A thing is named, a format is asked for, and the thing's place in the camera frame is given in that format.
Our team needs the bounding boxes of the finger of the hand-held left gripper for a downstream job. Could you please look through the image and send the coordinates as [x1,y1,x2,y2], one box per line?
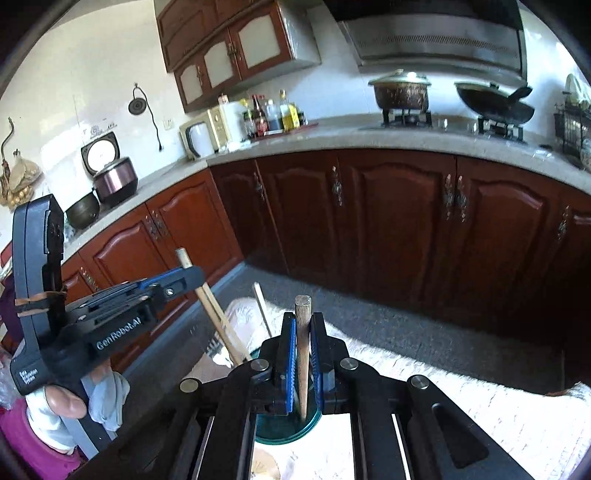
[135,267,205,305]

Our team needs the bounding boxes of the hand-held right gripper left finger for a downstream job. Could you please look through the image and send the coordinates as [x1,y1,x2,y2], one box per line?
[69,312,297,480]

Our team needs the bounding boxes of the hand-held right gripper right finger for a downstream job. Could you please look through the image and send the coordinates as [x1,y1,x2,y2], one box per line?
[309,313,536,480]

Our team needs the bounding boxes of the metal spoon with wooden handle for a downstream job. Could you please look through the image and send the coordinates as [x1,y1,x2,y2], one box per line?
[294,295,312,422]

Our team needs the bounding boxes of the wooden chopstick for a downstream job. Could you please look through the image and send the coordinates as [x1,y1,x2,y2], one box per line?
[253,284,274,339]
[175,248,250,366]
[201,285,252,363]

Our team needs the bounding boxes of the floral utensil holder teal lid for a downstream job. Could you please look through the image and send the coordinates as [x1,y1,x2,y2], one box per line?
[252,348,322,446]

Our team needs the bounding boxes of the person's left hand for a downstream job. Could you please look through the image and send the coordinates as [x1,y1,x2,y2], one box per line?
[25,369,131,455]

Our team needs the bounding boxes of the black round pot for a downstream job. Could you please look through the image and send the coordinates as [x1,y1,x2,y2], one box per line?
[65,191,102,231]

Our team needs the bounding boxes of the maroon rice cooker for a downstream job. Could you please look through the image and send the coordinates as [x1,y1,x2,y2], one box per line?
[81,131,139,209]

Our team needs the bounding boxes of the person's magenta clothing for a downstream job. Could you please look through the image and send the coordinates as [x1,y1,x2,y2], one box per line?
[0,397,89,480]

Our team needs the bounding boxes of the white electric kettle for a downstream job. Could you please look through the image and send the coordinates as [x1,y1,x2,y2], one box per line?
[186,122,217,160]

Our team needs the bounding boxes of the wooden base cabinets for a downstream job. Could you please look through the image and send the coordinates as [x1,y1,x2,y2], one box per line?
[0,150,591,384]

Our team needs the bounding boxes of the cream quilted tablecloth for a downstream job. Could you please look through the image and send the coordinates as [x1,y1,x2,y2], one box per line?
[191,298,591,480]

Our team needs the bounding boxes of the cream microwave oven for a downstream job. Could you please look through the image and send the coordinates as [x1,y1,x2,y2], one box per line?
[179,107,232,160]

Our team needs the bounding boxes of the hanging mesh bag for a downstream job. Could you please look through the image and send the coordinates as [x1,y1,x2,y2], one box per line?
[0,148,43,207]

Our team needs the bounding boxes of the dark sauce bottle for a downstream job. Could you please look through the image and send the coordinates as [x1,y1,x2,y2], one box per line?
[242,99,258,140]

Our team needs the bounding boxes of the red label sauce bottle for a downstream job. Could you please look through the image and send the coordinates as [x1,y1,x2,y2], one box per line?
[252,95,269,137]

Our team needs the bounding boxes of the clear bottle dark liquid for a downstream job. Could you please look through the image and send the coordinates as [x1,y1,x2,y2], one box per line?
[265,99,283,133]

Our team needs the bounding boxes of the yellow cooking oil bottle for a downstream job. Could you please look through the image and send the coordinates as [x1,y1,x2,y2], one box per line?
[279,89,299,133]

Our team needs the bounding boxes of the hanging wooden ladle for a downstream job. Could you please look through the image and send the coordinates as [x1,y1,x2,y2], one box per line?
[0,117,17,186]

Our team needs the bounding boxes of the gas stove burners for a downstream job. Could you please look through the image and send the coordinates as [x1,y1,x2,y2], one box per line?
[360,110,530,142]

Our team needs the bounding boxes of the lidded cooking pot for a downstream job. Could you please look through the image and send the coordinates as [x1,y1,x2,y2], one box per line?
[368,69,433,114]

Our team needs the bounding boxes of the black wok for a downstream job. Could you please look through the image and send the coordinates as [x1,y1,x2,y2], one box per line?
[455,82,536,126]

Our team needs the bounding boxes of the black dish rack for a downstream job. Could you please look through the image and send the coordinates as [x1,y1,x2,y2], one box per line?
[553,104,591,171]

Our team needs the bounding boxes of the steel range hood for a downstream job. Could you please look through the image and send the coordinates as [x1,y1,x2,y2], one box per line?
[323,0,528,75]

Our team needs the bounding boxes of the white dishes on rack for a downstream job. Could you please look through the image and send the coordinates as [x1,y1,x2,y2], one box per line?
[564,74,591,112]

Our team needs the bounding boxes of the round dark disc with cord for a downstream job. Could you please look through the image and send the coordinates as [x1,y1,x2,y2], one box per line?
[128,83,165,153]

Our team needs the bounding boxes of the wooden wall cabinet glass doors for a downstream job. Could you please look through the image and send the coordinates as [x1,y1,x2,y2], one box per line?
[154,0,322,114]

